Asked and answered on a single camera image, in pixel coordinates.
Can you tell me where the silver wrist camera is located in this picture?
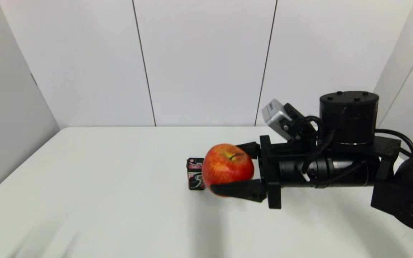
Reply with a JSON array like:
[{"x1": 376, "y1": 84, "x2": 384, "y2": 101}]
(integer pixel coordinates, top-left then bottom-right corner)
[{"x1": 262, "y1": 99, "x2": 317, "y2": 141}]

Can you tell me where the black pink chewing gum box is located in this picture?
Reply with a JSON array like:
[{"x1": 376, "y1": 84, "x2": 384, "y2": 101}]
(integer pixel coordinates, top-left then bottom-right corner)
[{"x1": 186, "y1": 158, "x2": 206, "y2": 191}]

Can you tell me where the red apple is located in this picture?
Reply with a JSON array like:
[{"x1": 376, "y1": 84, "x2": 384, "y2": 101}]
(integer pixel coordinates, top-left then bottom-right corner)
[{"x1": 202, "y1": 144, "x2": 255, "y2": 196}]

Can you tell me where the thin black camera cable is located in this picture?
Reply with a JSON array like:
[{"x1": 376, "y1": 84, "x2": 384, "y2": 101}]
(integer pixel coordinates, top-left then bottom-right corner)
[{"x1": 301, "y1": 115, "x2": 337, "y2": 175}]

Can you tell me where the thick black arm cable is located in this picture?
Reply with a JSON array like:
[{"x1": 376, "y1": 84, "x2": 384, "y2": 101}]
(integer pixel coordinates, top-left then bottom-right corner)
[{"x1": 374, "y1": 129, "x2": 413, "y2": 157}]

